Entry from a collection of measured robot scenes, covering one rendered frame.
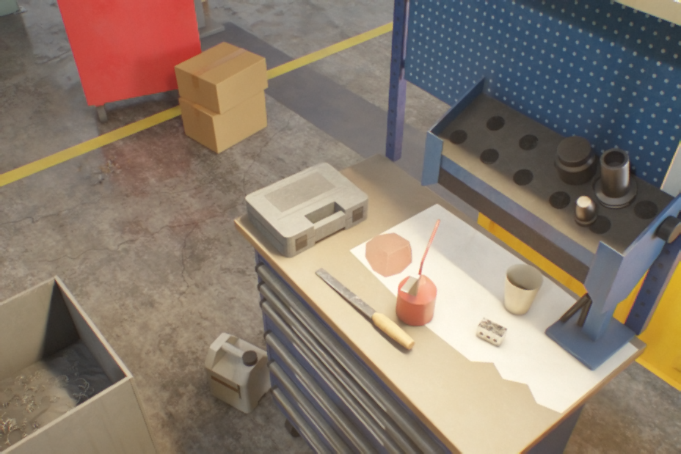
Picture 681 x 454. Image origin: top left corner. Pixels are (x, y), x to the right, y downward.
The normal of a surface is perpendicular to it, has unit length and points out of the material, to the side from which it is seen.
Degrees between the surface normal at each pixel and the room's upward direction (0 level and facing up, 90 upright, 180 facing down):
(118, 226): 0
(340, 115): 0
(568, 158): 27
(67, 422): 90
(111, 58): 90
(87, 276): 0
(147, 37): 90
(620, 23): 90
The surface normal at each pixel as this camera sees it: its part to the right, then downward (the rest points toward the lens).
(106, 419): 0.66, 0.51
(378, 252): -0.59, -0.48
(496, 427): 0.00, -0.75
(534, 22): -0.80, 0.40
